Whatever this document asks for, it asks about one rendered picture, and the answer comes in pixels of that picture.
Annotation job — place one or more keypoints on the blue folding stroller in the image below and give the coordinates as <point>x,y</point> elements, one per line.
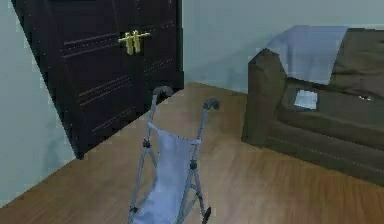
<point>171,173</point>

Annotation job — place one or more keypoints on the dark double room door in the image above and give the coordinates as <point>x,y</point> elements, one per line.
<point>96,73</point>

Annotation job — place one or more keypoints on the pale blue flat square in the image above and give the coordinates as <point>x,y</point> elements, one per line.
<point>306,99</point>

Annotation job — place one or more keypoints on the pale blue blanket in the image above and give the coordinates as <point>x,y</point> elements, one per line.
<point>308,53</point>

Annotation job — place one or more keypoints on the brown sofa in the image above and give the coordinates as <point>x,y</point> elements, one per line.
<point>340,126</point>

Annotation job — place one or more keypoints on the small dark remote control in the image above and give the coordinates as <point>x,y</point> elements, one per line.
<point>365,97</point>

